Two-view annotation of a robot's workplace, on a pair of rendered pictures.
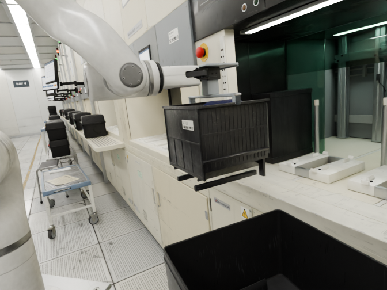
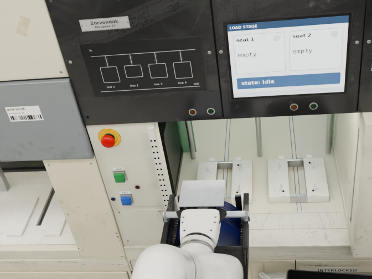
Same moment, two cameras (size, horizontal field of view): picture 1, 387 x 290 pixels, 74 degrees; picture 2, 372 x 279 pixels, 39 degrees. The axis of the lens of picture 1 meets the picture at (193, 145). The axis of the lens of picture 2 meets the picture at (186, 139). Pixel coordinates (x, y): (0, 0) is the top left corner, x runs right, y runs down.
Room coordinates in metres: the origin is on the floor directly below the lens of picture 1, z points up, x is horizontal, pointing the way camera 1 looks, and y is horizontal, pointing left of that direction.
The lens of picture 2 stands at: (0.10, 0.73, 2.24)
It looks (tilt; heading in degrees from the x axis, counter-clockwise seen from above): 38 degrees down; 309
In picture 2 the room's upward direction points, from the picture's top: 10 degrees counter-clockwise
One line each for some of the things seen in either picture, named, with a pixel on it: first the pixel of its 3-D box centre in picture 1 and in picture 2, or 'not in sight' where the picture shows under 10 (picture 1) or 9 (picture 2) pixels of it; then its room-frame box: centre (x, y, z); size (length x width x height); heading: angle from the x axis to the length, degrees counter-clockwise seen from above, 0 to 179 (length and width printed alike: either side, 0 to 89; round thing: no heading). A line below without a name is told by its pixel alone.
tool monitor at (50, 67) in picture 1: (65, 75); not in sight; (3.55, 1.57, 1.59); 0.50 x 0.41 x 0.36; 118
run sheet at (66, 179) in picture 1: (62, 179); not in sight; (2.56, 1.37, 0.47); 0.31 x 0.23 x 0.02; 49
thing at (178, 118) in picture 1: (212, 123); (208, 233); (0.72, -0.06, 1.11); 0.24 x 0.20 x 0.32; 27
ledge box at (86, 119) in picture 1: (93, 125); not in sight; (3.17, 1.19, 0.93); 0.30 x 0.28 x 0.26; 25
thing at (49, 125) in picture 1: (56, 130); not in sight; (3.95, 2.05, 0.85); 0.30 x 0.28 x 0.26; 27
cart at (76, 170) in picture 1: (68, 194); not in sight; (2.73, 1.43, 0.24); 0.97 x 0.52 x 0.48; 30
